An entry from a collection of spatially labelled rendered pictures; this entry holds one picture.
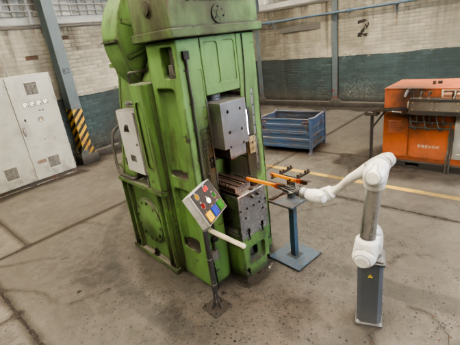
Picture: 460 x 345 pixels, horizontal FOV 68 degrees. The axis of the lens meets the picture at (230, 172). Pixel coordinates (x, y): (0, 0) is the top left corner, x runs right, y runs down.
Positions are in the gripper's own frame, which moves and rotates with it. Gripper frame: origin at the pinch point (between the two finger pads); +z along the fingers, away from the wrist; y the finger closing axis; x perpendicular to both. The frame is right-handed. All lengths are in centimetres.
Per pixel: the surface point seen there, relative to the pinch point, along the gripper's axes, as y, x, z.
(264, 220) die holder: 17, -53, 37
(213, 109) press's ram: -18, 65, 53
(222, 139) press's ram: -17, 40, 46
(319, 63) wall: 724, 19, 425
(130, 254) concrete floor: -69, -109, 181
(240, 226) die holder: -16, -45, 38
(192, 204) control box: -72, 7, 25
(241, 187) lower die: -3.3, -11.0, 43.9
